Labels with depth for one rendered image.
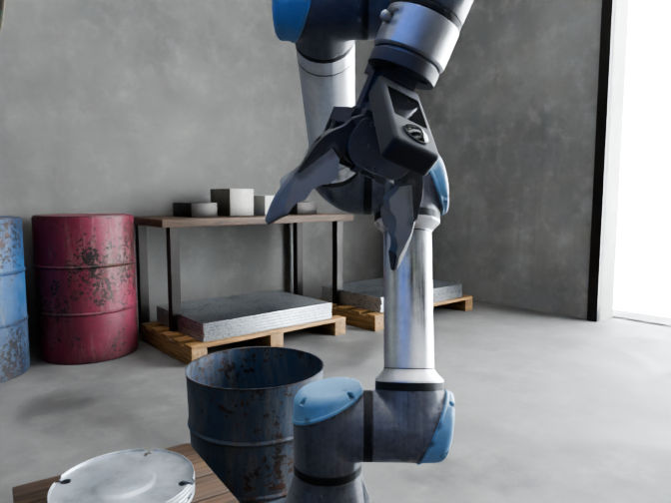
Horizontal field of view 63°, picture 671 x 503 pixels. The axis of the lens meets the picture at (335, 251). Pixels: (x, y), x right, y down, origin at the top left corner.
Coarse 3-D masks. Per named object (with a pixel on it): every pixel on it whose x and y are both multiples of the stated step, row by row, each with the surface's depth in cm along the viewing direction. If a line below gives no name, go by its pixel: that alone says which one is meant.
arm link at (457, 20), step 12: (396, 0) 52; (408, 0) 51; (420, 0) 50; (432, 0) 50; (444, 0) 50; (456, 0) 51; (468, 0) 52; (444, 12) 50; (456, 12) 51; (456, 24) 52
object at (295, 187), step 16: (320, 160) 51; (336, 160) 51; (288, 176) 55; (304, 176) 51; (320, 176) 51; (336, 176) 52; (288, 192) 51; (304, 192) 51; (272, 208) 51; (288, 208) 51
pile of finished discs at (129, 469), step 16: (80, 464) 123; (96, 464) 124; (112, 464) 124; (128, 464) 124; (144, 464) 124; (160, 464) 124; (176, 464) 124; (192, 464) 122; (64, 480) 118; (80, 480) 117; (96, 480) 116; (112, 480) 116; (128, 480) 116; (144, 480) 116; (160, 480) 117; (176, 480) 117; (192, 480) 117; (48, 496) 110; (64, 496) 111; (80, 496) 111; (96, 496) 110; (112, 496) 110; (128, 496) 110; (144, 496) 111; (160, 496) 111; (176, 496) 110; (192, 496) 116
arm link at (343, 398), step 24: (312, 384) 93; (336, 384) 92; (360, 384) 90; (312, 408) 86; (336, 408) 85; (360, 408) 87; (312, 432) 86; (336, 432) 86; (360, 432) 86; (312, 456) 87; (336, 456) 86; (360, 456) 87
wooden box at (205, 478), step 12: (192, 456) 135; (204, 468) 129; (48, 480) 124; (204, 480) 124; (216, 480) 124; (12, 492) 121; (24, 492) 119; (36, 492) 119; (204, 492) 119; (216, 492) 119; (228, 492) 119
